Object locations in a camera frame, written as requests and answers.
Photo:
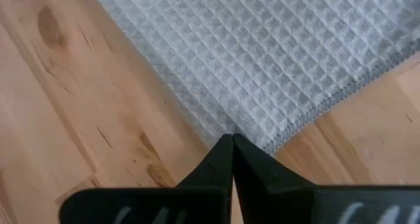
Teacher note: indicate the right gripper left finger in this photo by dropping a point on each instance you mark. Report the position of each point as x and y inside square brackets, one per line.
[197, 204]

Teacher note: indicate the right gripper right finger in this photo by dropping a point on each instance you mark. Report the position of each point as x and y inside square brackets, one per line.
[279, 204]

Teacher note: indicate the grey waffle-weave towel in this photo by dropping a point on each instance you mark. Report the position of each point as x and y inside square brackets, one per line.
[262, 53]

